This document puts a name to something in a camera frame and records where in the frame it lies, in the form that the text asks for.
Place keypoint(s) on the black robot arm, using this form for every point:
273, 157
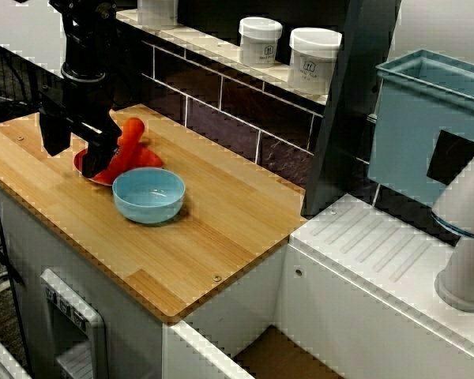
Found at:
83, 39

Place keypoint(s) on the white toy kitchen cabinet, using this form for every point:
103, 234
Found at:
23, 245

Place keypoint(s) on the white labelled lidded jar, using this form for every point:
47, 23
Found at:
260, 43
314, 59

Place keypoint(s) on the white toy sink unit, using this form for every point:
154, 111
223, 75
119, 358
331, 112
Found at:
339, 316

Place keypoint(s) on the white plastic jar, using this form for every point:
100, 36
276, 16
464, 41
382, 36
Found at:
158, 13

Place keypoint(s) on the black tiled shelf unit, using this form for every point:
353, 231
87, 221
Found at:
351, 118

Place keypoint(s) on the white dishwasher door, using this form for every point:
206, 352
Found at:
63, 300

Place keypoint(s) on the light blue bowl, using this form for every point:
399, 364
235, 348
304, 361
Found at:
148, 197

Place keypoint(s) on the black square sticker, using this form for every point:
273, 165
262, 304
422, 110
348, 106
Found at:
452, 158

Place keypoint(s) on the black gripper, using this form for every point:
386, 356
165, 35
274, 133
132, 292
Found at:
87, 106

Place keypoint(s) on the grey toy faucet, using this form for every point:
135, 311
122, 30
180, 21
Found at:
466, 268

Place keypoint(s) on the red round plate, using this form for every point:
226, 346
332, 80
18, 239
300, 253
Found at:
150, 160

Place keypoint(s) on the red toy sausage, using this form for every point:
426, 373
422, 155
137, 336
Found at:
130, 142

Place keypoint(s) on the blue plastic bin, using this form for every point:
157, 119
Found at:
403, 138

